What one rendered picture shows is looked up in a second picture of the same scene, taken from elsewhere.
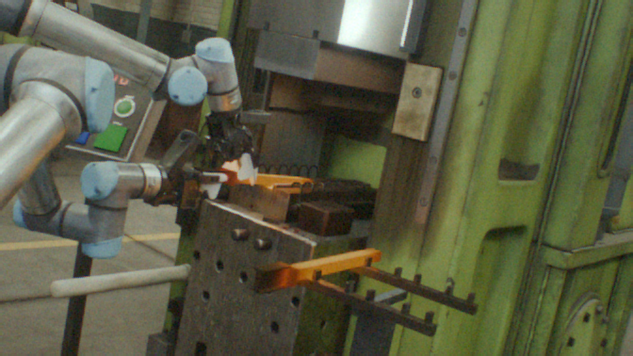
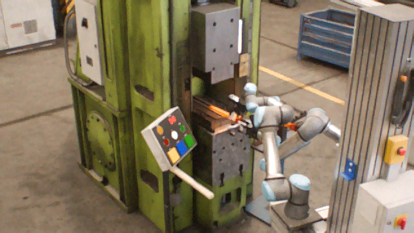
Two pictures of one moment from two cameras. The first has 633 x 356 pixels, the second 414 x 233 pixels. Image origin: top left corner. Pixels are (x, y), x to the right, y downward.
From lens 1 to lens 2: 3.63 m
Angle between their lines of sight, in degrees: 74
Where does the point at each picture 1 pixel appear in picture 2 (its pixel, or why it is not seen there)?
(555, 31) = not seen: hidden behind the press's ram
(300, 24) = (226, 63)
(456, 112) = (251, 62)
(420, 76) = (244, 57)
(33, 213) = not seen: hidden behind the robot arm
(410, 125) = (244, 72)
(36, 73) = (326, 119)
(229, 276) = (228, 148)
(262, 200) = (223, 120)
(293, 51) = (225, 72)
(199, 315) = (218, 167)
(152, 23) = not seen: outside the picture
